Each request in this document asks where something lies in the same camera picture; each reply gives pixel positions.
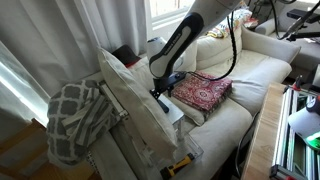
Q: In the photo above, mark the black remote controller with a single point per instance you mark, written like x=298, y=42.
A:
x=163, y=106

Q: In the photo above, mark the red patterned cushion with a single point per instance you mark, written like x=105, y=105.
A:
x=202, y=93

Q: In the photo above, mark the grey white curtain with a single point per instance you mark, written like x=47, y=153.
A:
x=48, y=43

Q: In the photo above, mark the aluminium rail frame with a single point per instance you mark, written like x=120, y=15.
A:
x=297, y=148

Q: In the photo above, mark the colourful floral cushion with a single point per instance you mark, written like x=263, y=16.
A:
x=236, y=19

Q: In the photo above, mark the grey white patterned blanket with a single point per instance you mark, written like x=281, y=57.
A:
x=78, y=114

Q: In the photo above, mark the yellow black power drill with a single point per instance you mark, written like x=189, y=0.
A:
x=172, y=170

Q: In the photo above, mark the black camera on stand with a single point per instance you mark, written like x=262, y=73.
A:
x=301, y=17

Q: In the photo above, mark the clear plastic storage box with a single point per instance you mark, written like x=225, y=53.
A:
x=147, y=163

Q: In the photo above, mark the large beige pillow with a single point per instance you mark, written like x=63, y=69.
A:
x=112, y=69

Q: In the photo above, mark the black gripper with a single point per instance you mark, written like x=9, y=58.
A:
x=167, y=83

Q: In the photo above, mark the window with white frame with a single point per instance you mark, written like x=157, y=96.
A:
x=163, y=12

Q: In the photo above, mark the beige fabric sofa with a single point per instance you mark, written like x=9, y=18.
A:
x=261, y=60

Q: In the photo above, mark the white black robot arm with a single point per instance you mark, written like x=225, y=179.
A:
x=202, y=16

